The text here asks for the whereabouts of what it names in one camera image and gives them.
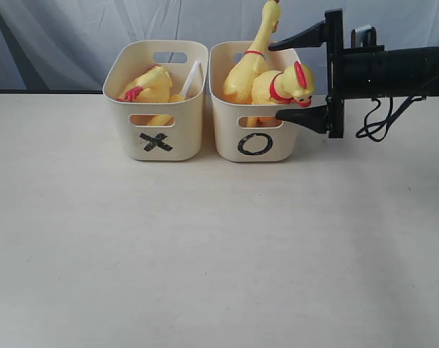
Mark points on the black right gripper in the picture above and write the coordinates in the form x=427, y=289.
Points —
x=351, y=74

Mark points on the yellow chicken facing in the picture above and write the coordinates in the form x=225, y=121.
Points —
x=295, y=84
x=238, y=84

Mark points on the headless yellow rubber chicken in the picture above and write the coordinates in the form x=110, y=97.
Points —
x=154, y=86

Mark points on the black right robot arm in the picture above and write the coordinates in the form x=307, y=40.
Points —
x=412, y=74

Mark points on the cream bin marked O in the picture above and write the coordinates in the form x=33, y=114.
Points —
x=246, y=132

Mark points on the cream bin marked X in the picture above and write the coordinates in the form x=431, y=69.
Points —
x=161, y=131

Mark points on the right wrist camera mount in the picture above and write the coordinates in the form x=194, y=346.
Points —
x=363, y=37

